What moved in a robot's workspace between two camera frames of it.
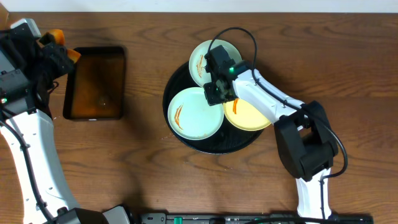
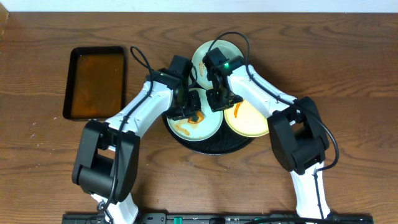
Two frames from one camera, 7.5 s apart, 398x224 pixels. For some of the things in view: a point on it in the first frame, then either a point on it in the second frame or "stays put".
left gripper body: x=58 y=67 → x=185 y=106
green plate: x=191 y=117 stays put
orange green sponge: x=56 y=36 → x=198 y=118
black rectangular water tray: x=95 y=90 stays put
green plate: x=197 y=63 stays put
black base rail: x=246 y=218 stays put
